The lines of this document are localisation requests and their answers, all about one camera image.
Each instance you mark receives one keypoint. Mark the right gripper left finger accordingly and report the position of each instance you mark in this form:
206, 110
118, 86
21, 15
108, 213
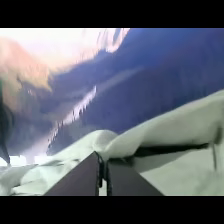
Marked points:
83, 180

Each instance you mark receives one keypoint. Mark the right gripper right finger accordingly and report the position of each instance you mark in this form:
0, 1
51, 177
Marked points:
126, 181

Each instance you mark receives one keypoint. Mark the khaki trousers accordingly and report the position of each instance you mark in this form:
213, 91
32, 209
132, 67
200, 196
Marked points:
173, 123

